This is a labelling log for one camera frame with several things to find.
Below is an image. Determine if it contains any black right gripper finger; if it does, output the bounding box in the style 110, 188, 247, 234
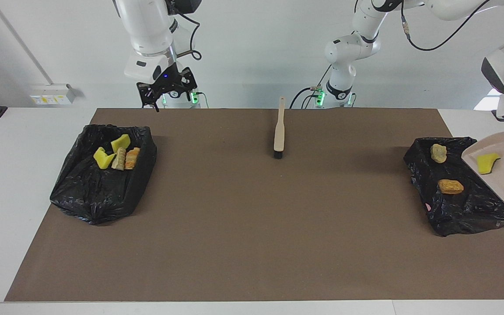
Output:
181, 67, 198, 103
137, 83, 161, 112

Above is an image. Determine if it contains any yellow green sponge piece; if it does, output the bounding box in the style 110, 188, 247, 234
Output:
111, 134, 131, 154
93, 147, 116, 170

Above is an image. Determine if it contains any striped orange croissant toy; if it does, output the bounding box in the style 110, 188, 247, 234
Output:
124, 147, 141, 170

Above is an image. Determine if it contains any pale chip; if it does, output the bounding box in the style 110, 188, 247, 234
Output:
430, 144, 448, 164
111, 147, 127, 171

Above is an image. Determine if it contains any beige hand brush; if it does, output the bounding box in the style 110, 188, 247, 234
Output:
273, 97, 287, 159

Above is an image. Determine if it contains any brown bread roll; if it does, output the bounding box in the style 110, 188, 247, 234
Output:
438, 179, 465, 195

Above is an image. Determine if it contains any small green yellow sponge wedge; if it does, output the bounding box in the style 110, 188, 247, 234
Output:
476, 153, 501, 175

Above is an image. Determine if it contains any black bagged bin pink patch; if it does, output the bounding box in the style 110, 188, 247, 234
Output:
403, 137, 504, 237

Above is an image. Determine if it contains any brown table mat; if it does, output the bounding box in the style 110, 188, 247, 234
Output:
5, 108, 504, 302

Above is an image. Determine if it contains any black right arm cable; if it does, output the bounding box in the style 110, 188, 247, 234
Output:
175, 11, 202, 61

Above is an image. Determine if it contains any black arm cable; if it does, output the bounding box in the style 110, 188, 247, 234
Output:
401, 0, 491, 52
175, 11, 202, 61

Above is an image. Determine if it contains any white wall socket box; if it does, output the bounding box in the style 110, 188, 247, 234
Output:
30, 84, 77, 105

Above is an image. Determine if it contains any black left base cable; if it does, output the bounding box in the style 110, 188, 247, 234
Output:
289, 65, 332, 109

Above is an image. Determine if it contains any grey wall cable conduit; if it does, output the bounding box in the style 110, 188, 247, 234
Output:
0, 0, 56, 87

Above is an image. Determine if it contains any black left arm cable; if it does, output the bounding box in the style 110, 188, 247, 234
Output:
401, 0, 491, 52

